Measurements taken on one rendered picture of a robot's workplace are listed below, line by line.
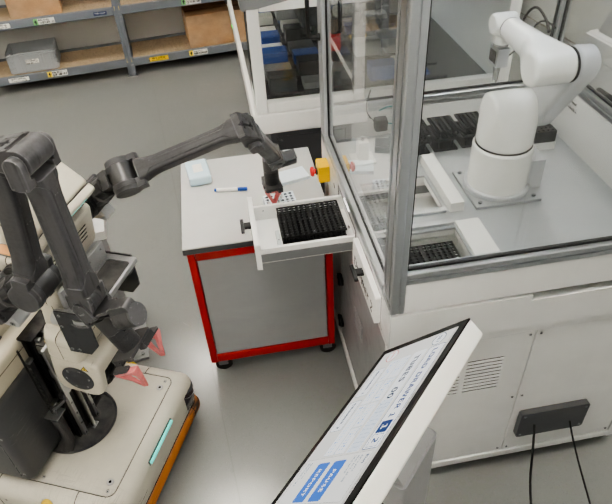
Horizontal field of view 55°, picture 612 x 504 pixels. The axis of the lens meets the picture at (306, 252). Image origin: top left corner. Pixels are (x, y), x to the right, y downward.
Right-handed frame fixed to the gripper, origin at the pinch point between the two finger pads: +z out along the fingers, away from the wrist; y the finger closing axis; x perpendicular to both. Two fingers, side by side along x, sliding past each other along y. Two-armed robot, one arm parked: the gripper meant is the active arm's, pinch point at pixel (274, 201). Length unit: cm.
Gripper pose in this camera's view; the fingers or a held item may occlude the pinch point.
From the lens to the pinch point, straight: 232.6
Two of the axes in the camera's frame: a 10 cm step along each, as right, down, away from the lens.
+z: 0.5, 7.6, 6.5
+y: -2.5, -6.2, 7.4
